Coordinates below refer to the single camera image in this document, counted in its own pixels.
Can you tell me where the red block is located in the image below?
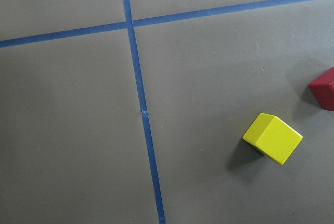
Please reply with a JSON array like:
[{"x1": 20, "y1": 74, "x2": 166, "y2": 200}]
[{"x1": 308, "y1": 67, "x2": 333, "y2": 111}]

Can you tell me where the yellow block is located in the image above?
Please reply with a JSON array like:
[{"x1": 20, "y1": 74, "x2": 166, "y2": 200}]
[{"x1": 242, "y1": 113, "x2": 303, "y2": 165}]

